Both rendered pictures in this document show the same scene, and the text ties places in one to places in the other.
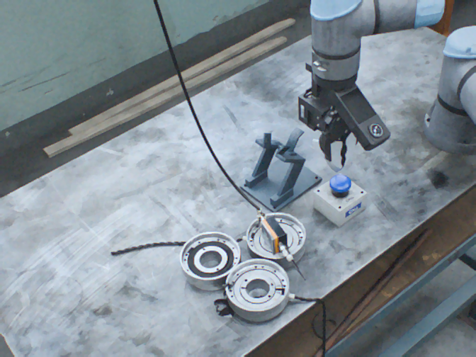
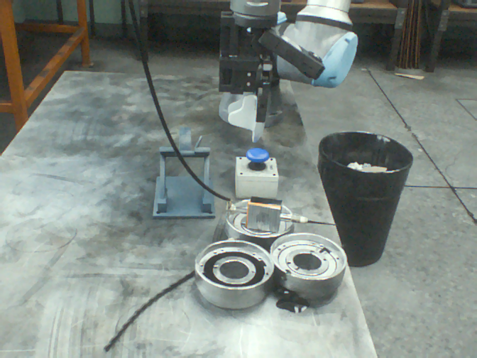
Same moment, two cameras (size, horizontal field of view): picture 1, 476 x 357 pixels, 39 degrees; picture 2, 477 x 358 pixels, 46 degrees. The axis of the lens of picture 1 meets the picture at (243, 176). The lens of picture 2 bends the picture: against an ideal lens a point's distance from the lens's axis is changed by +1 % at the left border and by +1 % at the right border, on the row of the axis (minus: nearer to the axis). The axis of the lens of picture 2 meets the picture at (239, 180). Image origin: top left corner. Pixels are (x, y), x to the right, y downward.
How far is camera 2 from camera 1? 84 cm
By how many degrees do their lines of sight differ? 48
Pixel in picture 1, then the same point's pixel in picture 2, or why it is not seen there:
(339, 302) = not seen: hidden behind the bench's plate
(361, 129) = (309, 57)
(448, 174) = (285, 138)
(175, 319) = (270, 347)
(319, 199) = (248, 180)
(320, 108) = (252, 60)
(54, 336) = not seen: outside the picture
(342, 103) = (282, 39)
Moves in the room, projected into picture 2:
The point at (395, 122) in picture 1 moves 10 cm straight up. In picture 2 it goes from (204, 127) to (205, 83)
